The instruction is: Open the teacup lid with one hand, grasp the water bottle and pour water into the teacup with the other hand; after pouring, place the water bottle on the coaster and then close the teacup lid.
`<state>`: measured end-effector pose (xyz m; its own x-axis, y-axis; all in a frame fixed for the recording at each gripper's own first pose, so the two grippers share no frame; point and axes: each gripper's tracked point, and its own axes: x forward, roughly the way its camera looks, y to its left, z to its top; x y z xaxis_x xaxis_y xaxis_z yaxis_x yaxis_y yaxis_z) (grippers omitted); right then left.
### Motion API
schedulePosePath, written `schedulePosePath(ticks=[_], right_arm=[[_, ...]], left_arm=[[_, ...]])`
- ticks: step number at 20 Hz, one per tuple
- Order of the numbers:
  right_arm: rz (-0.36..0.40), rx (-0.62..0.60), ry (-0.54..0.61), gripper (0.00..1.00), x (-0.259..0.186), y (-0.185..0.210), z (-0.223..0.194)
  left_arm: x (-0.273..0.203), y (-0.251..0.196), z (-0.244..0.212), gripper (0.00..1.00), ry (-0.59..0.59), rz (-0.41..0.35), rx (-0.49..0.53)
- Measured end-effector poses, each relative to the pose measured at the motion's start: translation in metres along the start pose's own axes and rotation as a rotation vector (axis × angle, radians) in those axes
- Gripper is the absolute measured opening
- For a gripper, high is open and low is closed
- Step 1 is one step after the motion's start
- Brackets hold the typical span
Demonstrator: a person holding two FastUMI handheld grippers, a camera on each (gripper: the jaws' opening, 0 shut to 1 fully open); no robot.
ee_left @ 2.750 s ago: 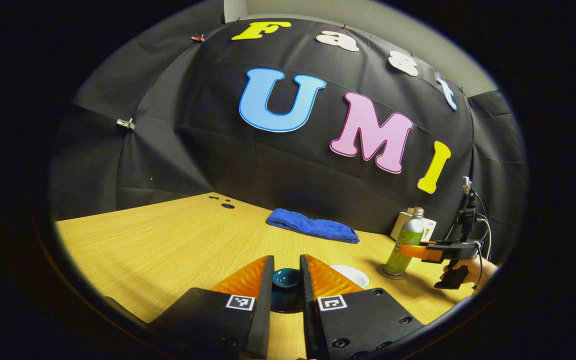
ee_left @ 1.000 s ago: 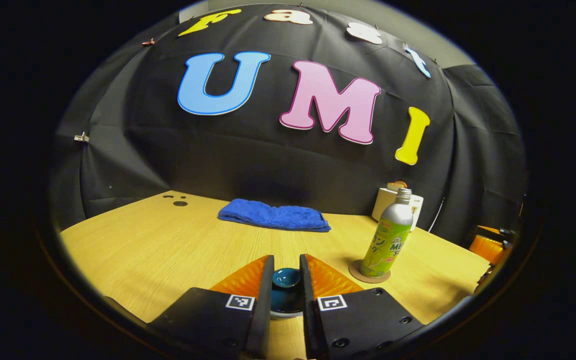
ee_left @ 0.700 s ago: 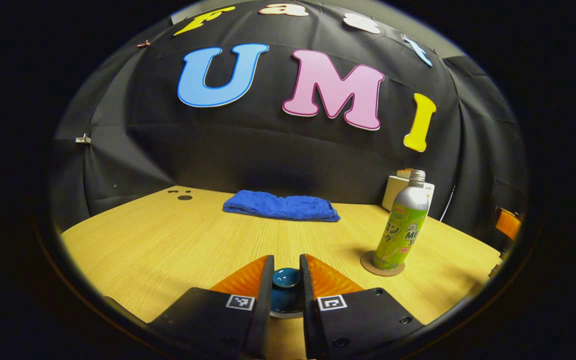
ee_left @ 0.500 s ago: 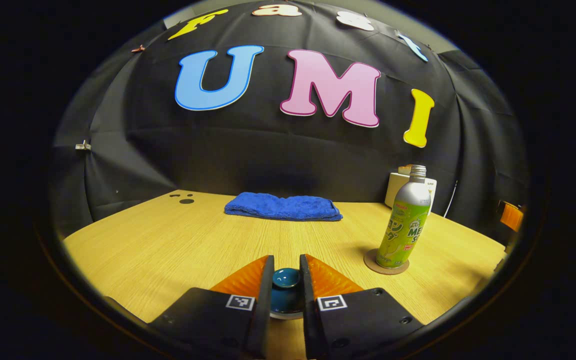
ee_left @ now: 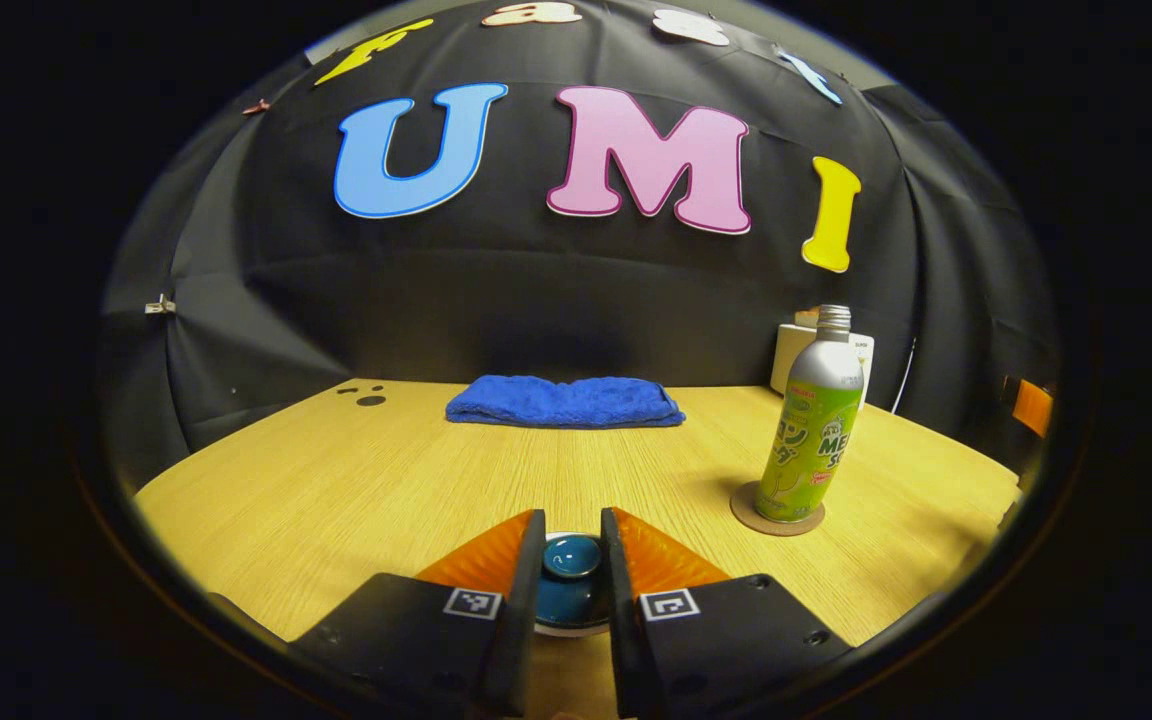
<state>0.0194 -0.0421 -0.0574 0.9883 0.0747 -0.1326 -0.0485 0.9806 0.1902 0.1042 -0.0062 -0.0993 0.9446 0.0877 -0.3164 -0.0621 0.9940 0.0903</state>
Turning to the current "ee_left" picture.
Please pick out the silver green-label water bottle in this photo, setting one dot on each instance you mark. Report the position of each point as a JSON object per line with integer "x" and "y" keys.
{"x": 814, "y": 420}

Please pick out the toast slice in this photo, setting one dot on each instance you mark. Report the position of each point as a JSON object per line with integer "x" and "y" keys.
{"x": 806, "y": 318}

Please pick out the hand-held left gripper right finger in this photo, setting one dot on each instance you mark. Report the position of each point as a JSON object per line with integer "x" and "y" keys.
{"x": 621, "y": 640}

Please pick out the blue folded towel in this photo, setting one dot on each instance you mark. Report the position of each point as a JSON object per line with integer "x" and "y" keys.
{"x": 566, "y": 402}

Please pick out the round brown coaster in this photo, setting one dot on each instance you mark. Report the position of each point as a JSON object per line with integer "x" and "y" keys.
{"x": 744, "y": 510}

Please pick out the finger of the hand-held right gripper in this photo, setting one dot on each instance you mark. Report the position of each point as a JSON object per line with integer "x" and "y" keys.
{"x": 1032, "y": 406}

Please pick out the black backdrop cloth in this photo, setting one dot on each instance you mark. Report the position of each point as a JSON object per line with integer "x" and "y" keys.
{"x": 536, "y": 300}

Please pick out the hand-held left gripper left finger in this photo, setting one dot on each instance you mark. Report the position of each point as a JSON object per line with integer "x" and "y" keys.
{"x": 524, "y": 620}

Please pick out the metal binder clip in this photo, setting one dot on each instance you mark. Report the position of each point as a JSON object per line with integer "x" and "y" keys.
{"x": 159, "y": 305}

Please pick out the red clip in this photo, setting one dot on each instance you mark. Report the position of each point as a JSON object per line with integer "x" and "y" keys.
{"x": 256, "y": 106}

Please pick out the white toaster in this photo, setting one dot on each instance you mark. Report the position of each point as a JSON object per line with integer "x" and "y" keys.
{"x": 786, "y": 360}

